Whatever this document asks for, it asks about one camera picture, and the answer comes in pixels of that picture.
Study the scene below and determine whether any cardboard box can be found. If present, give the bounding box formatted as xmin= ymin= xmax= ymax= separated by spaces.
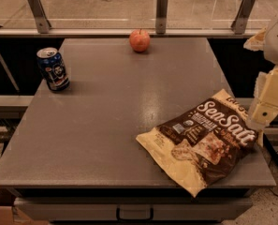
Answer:
xmin=0 ymin=188 xmax=50 ymax=225

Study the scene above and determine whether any right metal bracket post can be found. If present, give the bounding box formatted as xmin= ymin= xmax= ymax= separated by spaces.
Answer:
xmin=231 ymin=0 xmax=256 ymax=35

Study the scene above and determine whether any red apple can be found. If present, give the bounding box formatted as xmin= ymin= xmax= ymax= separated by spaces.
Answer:
xmin=129 ymin=29 xmax=150 ymax=53

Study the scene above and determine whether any grey drawer with black handle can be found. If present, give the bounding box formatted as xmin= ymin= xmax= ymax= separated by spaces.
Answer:
xmin=14 ymin=197 xmax=252 ymax=222

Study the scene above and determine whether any brown sea salt chip bag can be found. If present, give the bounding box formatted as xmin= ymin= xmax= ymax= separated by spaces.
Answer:
xmin=137 ymin=90 xmax=258 ymax=196

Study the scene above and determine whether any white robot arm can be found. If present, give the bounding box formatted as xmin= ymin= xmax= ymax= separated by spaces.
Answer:
xmin=243 ymin=12 xmax=278 ymax=145

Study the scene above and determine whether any middle metal bracket post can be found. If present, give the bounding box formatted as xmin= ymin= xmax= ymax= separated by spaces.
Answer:
xmin=155 ymin=0 xmax=168 ymax=34

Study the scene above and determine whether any blue soda can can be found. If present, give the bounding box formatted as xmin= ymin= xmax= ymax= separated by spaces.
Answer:
xmin=37 ymin=47 xmax=69 ymax=92

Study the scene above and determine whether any left metal bracket post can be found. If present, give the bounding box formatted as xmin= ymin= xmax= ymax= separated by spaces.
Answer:
xmin=27 ymin=0 xmax=51 ymax=34

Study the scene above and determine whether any metal bracket post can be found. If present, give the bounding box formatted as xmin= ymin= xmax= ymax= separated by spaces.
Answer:
xmin=27 ymin=0 xmax=51 ymax=34
xmin=155 ymin=0 xmax=168 ymax=34
xmin=231 ymin=0 xmax=256 ymax=35

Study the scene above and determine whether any clear acrylic barrier panel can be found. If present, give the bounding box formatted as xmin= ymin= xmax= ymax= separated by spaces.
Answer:
xmin=0 ymin=0 xmax=278 ymax=31

